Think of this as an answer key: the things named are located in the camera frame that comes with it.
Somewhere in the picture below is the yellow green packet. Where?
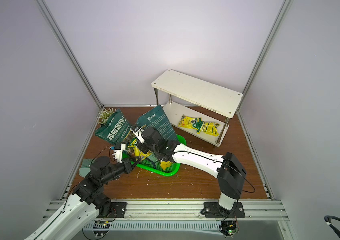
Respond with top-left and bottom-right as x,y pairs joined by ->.
128,138 -> 175,172

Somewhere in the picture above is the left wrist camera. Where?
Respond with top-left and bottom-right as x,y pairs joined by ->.
112,143 -> 126,163

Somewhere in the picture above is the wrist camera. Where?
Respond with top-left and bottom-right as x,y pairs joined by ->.
112,143 -> 126,163
131,126 -> 145,144

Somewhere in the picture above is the white two-tier shelf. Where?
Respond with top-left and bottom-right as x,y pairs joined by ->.
151,70 -> 243,147

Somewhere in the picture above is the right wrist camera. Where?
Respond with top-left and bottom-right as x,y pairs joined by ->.
131,126 -> 145,144

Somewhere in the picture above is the potted artificial plant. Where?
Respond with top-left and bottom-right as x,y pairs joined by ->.
97,108 -> 116,126

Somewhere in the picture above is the teal and yellow fertilizer bag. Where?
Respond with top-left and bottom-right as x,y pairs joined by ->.
135,105 -> 178,140

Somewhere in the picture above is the green plastic basket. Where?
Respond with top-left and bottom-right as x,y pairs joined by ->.
122,138 -> 181,177

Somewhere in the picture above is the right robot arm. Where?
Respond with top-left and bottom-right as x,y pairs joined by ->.
131,127 -> 247,211

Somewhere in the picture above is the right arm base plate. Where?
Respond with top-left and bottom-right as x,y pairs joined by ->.
200,202 -> 246,219

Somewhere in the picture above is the aluminium front rail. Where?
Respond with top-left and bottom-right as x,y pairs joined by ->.
42,198 -> 289,222

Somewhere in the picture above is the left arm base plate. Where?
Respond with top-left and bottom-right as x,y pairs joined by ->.
98,202 -> 127,219

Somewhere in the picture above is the mint green hand brush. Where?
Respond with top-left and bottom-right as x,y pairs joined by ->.
78,159 -> 94,177

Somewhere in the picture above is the dark green flower soil bag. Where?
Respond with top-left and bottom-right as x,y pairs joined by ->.
95,109 -> 132,144

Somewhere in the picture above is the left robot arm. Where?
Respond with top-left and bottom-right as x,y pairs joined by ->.
26,156 -> 140,240

